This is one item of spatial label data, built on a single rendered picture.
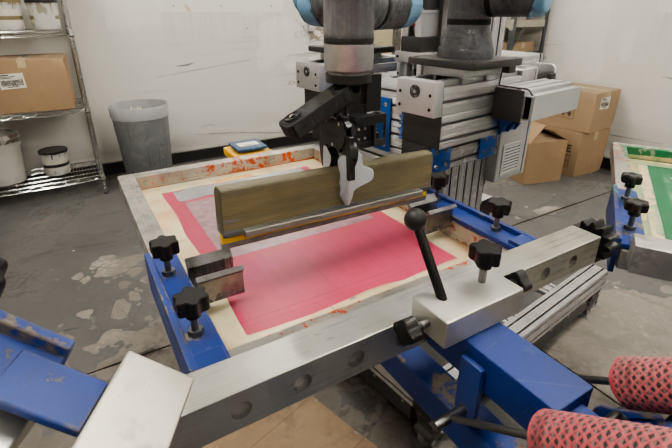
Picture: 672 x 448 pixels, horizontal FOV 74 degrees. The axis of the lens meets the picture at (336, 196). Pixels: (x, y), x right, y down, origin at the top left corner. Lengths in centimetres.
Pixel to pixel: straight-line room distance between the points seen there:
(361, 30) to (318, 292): 41
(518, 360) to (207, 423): 32
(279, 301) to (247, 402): 25
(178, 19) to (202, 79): 54
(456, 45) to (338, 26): 65
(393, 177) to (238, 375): 45
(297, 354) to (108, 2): 395
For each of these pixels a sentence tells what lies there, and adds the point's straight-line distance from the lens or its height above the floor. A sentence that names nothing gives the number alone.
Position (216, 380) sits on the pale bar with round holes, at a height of 104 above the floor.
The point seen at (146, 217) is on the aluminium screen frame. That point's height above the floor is 99.
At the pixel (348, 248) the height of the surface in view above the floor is 96.
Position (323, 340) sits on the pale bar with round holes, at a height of 104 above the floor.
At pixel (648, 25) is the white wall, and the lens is 461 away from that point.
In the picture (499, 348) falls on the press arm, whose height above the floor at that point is 104.
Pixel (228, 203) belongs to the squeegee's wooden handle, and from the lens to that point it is 65.
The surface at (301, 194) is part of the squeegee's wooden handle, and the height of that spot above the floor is 111.
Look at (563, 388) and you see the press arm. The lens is 52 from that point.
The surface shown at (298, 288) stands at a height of 96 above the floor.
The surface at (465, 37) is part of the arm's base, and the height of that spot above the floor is 131.
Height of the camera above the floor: 138
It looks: 23 degrees down
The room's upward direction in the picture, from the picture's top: straight up
